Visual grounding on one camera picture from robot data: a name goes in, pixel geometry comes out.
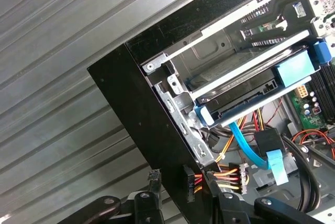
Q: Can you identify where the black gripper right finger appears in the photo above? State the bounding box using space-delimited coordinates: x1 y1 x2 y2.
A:
206 171 327 224

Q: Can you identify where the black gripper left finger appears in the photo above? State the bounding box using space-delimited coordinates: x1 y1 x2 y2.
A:
56 168 165 224

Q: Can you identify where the power wire with black connector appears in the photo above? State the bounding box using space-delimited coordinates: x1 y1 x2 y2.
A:
182 108 265 204

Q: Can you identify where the blue data wire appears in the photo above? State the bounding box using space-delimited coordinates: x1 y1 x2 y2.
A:
229 121 290 187

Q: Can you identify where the hard disk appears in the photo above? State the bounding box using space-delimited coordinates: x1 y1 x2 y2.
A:
187 30 330 132

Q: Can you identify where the metal disk bay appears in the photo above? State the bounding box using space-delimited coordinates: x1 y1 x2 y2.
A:
141 26 315 130

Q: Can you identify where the black open PC case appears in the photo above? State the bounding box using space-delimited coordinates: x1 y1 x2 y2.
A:
87 0 335 224

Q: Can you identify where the green motherboard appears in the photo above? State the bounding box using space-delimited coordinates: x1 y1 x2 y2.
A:
287 0 335 132

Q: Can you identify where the black RAM slot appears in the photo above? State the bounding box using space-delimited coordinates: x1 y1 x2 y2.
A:
311 73 331 125
320 64 335 120

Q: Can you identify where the thick black wire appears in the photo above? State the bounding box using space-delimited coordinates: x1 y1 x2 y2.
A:
281 133 324 213

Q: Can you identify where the coloured wire bundle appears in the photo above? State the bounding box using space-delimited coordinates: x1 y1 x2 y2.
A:
290 128 335 162

